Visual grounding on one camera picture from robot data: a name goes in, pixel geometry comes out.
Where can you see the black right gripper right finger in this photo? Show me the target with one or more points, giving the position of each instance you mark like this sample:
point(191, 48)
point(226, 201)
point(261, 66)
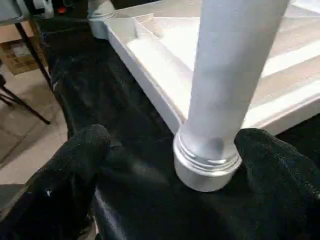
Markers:
point(280, 185)

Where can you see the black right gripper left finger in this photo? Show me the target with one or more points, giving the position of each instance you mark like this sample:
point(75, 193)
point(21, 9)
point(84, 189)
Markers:
point(62, 180)

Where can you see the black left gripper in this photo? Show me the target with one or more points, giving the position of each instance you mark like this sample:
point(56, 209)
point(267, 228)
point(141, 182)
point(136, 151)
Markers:
point(75, 7)

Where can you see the white plastic table top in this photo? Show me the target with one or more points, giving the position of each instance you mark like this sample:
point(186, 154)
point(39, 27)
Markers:
point(162, 62)

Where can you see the brown cardboard box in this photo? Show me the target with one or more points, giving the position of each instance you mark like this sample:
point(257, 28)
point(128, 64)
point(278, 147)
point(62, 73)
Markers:
point(20, 57)

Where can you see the black mat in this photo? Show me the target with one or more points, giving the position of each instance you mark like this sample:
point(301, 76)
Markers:
point(100, 87)

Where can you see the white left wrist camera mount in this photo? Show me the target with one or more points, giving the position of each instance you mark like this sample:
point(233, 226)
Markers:
point(45, 3)

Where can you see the black metal frame bars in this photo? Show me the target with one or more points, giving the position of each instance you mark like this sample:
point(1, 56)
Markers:
point(30, 62)

